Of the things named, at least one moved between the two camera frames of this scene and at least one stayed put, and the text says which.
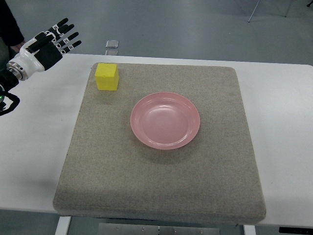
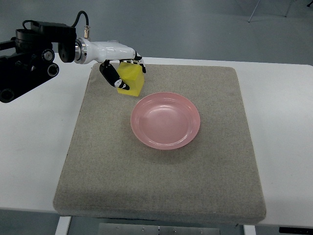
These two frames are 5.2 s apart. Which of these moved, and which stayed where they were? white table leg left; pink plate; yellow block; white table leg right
Moved: yellow block
Stayed: white table leg left; pink plate; white table leg right
